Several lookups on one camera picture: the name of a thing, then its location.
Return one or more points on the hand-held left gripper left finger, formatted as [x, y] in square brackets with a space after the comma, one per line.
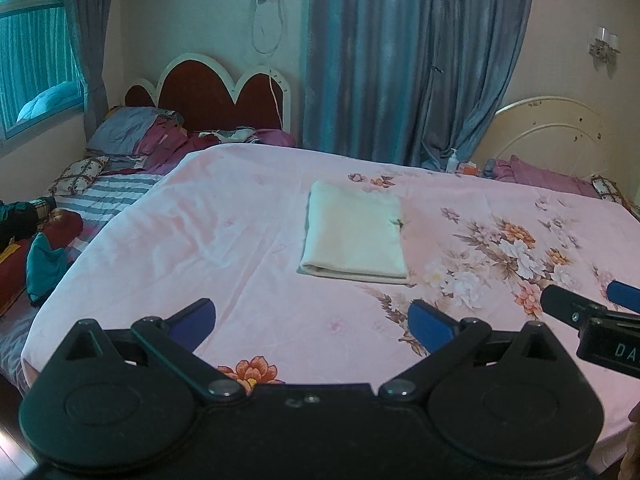
[195, 319]

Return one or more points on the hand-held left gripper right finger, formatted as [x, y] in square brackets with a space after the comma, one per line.
[430, 327]

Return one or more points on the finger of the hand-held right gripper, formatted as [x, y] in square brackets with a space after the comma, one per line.
[625, 296]
[567, 305]

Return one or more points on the cream knit sweater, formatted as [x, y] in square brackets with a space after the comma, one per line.
[355, 230]

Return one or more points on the pile of clothes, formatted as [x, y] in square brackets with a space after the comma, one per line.
[60, 225]

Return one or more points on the pink floral bedsheet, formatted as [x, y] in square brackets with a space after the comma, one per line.
[200, 240]

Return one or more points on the patterned pillow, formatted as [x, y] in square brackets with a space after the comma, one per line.
[617, 195]
[77, 175]

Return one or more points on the purple blanket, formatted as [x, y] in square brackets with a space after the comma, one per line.
[540, 175]

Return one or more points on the striped bedsheet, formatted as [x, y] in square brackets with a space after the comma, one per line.
[110, 190]

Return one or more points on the teal cloth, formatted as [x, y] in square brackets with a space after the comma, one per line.
[45, 265]

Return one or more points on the small orange item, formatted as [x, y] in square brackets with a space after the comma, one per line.
[470, 168]

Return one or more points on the white lotion bottle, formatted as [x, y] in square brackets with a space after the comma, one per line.
[453, 161]

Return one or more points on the cream round headboard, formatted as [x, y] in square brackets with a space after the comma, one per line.
[550, 130]

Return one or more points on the pink folded blanket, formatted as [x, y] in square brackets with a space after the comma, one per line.
[162, 142]

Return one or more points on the patterned cloth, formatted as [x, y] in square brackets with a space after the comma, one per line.
[227, 135]

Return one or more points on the purple pillow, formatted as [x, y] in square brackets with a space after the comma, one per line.
[275, 137]

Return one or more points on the dark bag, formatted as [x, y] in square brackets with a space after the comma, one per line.
[22, 217]

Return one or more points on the blue-grey pillow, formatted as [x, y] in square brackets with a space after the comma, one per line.
[120, 132]

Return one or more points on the red heart-shaped headboard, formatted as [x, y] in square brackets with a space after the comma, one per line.
[210, 95]

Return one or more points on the light blue quilt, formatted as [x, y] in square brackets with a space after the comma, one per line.
[50, 102]

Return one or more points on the wide blue curtain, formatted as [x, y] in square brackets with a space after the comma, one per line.
[400, 60]

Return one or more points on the grey window curtain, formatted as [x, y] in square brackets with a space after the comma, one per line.
[92, 50]

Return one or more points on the window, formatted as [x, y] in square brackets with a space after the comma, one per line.
[35, 35]

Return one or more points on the wall lamp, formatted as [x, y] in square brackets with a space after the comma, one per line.
[605, 45]

